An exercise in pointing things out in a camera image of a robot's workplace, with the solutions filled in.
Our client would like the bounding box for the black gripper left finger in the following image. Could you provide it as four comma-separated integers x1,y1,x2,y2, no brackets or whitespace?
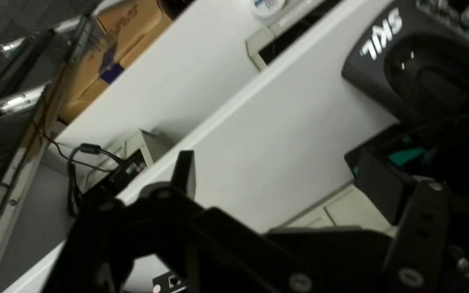
43,149,313,293

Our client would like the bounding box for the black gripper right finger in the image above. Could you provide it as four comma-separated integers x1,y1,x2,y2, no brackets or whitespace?
344,128,469,293

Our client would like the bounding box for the black battery charger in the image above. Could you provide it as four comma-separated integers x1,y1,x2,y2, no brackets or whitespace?
341,0,469,127

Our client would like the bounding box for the cardboard box with blue tape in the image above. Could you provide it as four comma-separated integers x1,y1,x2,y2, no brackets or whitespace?
57,0,174,125

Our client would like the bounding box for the grey open front bin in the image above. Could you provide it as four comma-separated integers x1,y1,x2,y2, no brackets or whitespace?
244,0,352,73

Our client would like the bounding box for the chrome wire rack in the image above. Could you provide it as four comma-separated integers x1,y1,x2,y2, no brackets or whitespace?
0,0,101,285

